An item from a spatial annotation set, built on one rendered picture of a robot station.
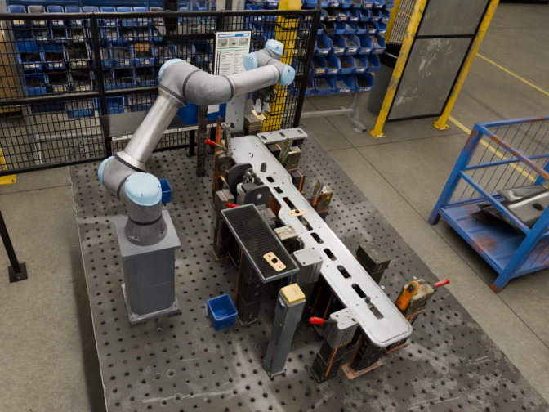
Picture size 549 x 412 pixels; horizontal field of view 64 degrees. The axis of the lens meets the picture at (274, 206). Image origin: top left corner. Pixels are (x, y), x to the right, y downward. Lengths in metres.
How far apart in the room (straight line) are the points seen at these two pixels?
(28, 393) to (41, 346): 0.27
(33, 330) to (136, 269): 1.28
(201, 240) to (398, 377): 1.09
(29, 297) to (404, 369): 2.15
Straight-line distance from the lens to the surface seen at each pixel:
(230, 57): 2.63
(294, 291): 1.46
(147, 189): 1.53
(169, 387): 1.78
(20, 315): 2.97
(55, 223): 3.46
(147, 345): 1.87
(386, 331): 1.67
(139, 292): 1.80
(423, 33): 4.64
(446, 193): 3.72
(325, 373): 1.79
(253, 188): 1.78
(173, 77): 1.62
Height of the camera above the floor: 2.27
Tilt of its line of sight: 39 degrees down
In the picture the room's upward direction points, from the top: 10 degrees clockwise
